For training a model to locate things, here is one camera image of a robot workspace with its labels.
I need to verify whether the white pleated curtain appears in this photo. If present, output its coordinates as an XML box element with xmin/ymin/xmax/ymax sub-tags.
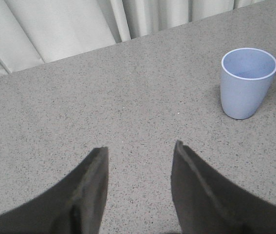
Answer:
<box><xmin>0</xmin><ymin>0</ymin><xmax>270</xmax><ymax>82</ymax></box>

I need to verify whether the blue plastic cup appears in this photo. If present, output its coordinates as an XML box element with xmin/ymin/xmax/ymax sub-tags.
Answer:
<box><xmin>220</xmin><ymin>48</ymin><xmax>276</xmax><ymax>119</ymax></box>

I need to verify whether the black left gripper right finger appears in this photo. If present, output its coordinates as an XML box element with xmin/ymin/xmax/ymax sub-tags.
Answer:
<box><xmin>171</xmin><ymin>141</ymin><xmax>276</xmax><ymax>234</ymax></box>

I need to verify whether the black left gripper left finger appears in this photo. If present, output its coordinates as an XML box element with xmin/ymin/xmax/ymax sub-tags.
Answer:
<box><xmin>0</xmin><ymin>147</ymin><xmax>109</xmax><ymax>234</ymax></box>

